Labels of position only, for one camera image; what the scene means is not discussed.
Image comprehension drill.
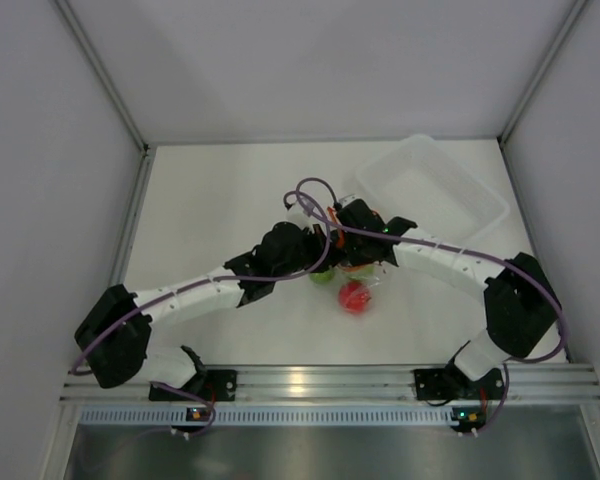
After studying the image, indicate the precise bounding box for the aluminium mounting rail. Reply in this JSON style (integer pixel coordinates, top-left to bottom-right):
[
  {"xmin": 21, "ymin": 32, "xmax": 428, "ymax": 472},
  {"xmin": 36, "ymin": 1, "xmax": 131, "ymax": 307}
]
[{"xmin": 60, "ymin": 363, "xmax": 600, "ymax": 405}]

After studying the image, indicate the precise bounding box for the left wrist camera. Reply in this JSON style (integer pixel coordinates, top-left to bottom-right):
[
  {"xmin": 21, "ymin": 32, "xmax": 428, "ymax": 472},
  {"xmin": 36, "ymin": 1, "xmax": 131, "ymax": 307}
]
[{"xmin": 285, "ymin": 198, "xmax": 315, "ymax": 225}]

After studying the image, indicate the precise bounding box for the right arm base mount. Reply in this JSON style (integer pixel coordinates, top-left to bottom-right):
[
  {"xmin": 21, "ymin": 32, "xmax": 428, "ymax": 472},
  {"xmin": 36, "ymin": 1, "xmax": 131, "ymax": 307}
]
[{"xmin": 413, "ymin": 368, "xmax": 505, "ymax": 403}]

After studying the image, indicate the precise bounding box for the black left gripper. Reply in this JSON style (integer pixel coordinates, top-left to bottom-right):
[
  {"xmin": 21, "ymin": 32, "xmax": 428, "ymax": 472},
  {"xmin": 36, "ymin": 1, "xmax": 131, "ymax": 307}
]
[{"xmin": 273, "ymin": 222, "xmax": 345, "ymax": 279}]

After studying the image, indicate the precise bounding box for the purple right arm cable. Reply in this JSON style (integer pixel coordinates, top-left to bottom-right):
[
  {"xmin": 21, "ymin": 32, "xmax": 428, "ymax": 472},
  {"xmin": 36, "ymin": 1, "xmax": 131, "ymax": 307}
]
[{"xmin": 295, "ymin": 177, "xmax": 567, "ymax": 441}]

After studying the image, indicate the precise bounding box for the white perforated plastic basket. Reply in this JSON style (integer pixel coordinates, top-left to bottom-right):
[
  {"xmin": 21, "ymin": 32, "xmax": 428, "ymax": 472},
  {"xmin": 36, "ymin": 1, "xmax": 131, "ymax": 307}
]
[{"xmin": 354, "ymin": 135, "xmax": 510, "ymax": 246}]

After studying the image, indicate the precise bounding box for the white slotted cable duct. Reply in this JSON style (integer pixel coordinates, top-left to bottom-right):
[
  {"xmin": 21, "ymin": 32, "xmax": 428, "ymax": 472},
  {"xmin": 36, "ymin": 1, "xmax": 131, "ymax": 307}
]
[{"xmin": 79, "ymin": 403, "xmax": 486, "ymax": 427}]

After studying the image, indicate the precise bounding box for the green fake lime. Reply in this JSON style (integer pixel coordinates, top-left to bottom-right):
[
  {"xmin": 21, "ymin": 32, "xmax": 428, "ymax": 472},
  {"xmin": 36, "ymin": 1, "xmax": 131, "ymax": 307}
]
[{"xmin": 309, "ymin": 269, "xmax": 335, "ymax": 285}]

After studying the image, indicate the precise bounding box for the clear zip top bag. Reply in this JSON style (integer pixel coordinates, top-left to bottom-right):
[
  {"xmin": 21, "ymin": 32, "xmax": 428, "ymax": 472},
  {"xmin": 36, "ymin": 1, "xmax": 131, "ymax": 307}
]
[{"xmin": 304, "ymin": 199, "xmax": 391, "ymax": 321}]

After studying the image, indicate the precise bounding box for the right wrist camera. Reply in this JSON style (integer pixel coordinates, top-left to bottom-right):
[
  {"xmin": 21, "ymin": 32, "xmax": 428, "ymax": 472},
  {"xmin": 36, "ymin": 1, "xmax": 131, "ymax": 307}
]
[{"xmin": 338, "ymin": 194, "xmax": 361, "ymax": 207}]

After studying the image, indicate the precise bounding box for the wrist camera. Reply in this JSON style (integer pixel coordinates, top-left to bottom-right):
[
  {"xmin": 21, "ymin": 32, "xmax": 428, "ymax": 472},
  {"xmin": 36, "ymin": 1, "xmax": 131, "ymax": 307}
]
[
  {"xmin": 338, "ymin": 194, "xmax": 361, "ymax": 207},
  {"xmin": 285, "ymin": 198, "xmax": 315, "ymax": 225}
]

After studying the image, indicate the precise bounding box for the green fake apple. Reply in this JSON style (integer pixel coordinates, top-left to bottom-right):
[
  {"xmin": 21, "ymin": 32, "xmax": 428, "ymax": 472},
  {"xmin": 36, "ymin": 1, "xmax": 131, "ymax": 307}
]
[{"xmin": 340, "ymin": 264, "xmax": 375, "ymax": 282}]

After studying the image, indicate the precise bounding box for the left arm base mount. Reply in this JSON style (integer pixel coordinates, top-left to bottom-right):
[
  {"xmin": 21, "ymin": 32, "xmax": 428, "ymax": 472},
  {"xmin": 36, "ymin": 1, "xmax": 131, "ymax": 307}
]
[{"xmin": 149, "ymin": 368, "xmax": 237, "ymax": 402}]

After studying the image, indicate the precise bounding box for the red fake tomato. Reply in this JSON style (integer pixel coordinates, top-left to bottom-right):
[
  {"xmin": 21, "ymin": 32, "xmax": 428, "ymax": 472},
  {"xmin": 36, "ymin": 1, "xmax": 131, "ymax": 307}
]
[{"xmin": 338, "ymin": 281, "xmax": 372, "ymax": 315}]

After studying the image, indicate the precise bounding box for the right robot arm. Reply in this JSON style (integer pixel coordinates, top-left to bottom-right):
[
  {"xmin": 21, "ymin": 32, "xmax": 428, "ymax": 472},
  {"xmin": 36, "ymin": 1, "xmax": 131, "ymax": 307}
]
[{"xmin": 335, "ymin": 198, "xmax": 561, "ymax": 400}]

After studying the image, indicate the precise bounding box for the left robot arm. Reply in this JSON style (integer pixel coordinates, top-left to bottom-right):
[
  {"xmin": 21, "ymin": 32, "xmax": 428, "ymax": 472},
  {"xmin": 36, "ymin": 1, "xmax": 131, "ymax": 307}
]
[{"xmin": 74, "ymin": 222, "xmax": 331, "ymax": 400}]

